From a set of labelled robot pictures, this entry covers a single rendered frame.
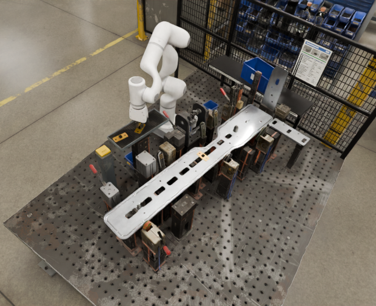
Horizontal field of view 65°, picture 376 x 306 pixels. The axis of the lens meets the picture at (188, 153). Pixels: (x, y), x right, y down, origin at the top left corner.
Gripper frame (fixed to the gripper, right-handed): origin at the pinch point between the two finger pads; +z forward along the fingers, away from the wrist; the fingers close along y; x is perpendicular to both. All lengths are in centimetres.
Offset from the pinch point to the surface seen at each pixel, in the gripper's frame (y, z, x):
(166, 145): 17.1, 10.9, 0.1
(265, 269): 94, 49, -38
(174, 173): 27.6, 18.9, -12.8
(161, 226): 27, 48, -33
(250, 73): 52, 7, 93
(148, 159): 12.6, 7.9, -16.3
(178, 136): 21.4, 11.1, 10.3
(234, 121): 51, 19, 46
